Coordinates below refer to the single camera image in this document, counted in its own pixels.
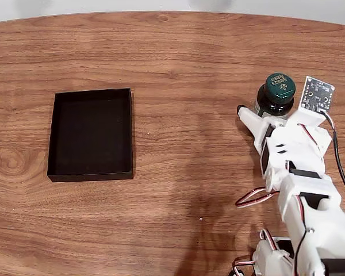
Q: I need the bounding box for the green-capped pill bottle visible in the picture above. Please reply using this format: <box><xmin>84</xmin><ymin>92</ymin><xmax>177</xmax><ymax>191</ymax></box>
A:
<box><xmin>253</xmin><ymin>73</ymin><xmax>297</xmax><ymax>119</ymax></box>

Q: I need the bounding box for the black shallow box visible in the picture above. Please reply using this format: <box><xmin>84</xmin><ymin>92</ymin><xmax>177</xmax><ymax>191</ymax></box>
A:
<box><xmin>47</xmin><ymin>87</ymin><xmax>136</xmax><ymax>183</ymax></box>

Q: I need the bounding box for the black camera cable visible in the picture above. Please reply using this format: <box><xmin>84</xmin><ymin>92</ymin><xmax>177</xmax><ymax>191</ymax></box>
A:
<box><xmin>321</xmin><ymin>110</ymin><xmax>345</xmax><ymax>213</ymax></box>

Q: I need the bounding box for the camera board on white mount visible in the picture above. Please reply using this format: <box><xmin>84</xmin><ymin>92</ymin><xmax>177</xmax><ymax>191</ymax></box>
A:
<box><xmin>286</xmin><ymin>75</ymin><xmax>336</xmax><ymax>128</ymax></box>

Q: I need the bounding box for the red white black servo wire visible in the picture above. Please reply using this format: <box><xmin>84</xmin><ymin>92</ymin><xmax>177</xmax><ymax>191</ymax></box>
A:
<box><xmin>235</xmin><ymin>186</ymin><xmax>279</xmax><ymax>208</ymax></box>
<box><xmin>231</xmin><ymin>256</ymin><xmax>256</xmax><ymax>276</ymax></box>

